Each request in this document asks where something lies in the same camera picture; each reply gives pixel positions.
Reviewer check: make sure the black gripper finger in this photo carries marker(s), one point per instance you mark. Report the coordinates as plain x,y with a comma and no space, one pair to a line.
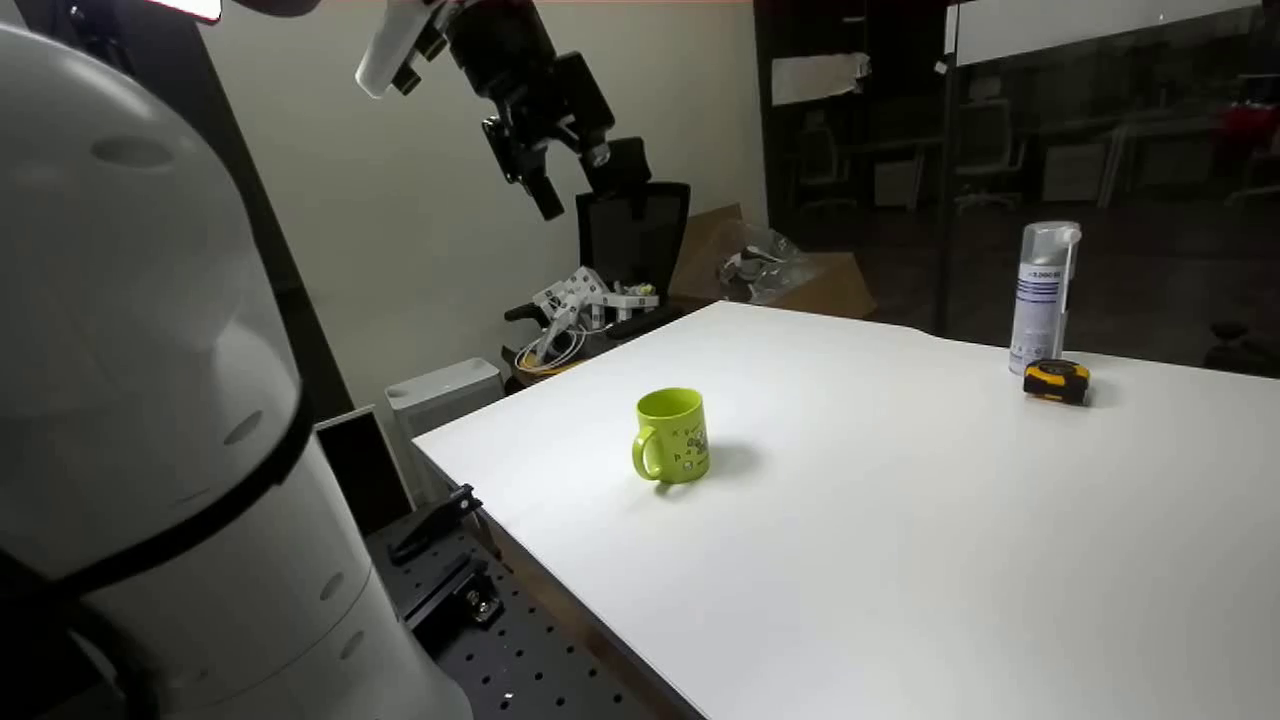
612,166
540,193

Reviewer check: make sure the white spray bottle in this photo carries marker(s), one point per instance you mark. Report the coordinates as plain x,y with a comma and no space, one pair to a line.
1043,291

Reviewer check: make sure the brown cardboard box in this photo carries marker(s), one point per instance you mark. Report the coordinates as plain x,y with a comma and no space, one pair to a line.
725,257

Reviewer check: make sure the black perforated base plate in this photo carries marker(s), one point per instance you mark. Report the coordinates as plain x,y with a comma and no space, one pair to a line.
492,636

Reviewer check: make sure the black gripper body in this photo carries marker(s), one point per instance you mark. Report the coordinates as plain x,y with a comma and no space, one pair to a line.
538,93

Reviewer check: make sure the black clamp on table edge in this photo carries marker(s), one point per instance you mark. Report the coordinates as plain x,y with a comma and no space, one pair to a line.
442,522

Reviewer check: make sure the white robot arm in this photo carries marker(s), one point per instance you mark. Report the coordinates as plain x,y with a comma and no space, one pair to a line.
163,473

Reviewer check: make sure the grey box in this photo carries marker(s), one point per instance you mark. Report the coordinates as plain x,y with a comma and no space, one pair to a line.
447,393

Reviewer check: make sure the green ceramic mug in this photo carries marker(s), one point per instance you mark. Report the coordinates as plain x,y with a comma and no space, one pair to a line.
669,438

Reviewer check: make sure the black office chair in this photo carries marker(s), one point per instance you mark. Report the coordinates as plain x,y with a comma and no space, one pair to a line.
630,241

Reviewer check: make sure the white black robot toy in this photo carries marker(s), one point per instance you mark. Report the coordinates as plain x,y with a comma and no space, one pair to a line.
568,315

